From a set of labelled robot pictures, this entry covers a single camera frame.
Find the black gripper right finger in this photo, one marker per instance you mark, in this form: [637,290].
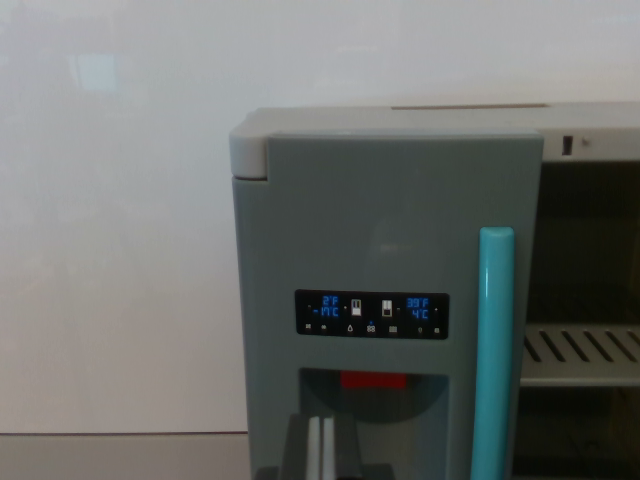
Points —
[342,450]

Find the grey fridge door with dispenser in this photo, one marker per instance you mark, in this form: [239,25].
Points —
[400,200]

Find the white toy fridge body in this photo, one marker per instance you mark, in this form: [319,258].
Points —
[247,145]

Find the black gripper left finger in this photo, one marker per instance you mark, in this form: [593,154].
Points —
[302,450]

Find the white slotted fridge shelf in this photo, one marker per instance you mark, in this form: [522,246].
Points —
[580,350]

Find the red dispenser lever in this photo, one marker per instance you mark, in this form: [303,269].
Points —
[372,380]

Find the black temperature display panel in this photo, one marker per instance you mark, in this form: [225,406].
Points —
[372,315]

